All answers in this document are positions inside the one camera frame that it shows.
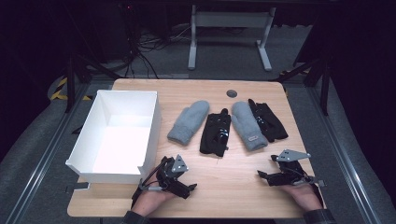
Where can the black metal stand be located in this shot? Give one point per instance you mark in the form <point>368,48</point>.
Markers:
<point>71,81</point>
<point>323,77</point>

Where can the yellow black floor tape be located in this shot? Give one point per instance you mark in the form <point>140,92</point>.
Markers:
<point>60,91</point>

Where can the grey round table grommet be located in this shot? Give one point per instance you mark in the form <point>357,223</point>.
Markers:
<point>232,93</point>

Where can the person's left hand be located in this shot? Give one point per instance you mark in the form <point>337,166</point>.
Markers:
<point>154,199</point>

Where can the grey mitten with label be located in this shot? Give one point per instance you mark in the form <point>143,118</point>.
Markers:
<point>247,126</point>

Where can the grey metal floor rail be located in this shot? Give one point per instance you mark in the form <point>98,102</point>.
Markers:
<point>342,155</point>
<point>46,155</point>

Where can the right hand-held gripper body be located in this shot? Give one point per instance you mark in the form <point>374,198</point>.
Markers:
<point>289,171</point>

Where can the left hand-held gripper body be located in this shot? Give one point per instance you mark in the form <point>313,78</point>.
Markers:
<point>174,174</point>

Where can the plain grey mitten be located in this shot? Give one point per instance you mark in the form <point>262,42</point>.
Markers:
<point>190,121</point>

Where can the white metal desk frame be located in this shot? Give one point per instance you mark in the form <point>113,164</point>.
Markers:
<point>230,20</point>

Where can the black glove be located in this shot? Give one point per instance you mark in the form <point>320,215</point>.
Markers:
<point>271,124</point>
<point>214,133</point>

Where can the white box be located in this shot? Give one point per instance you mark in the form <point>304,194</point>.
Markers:
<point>120,146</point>

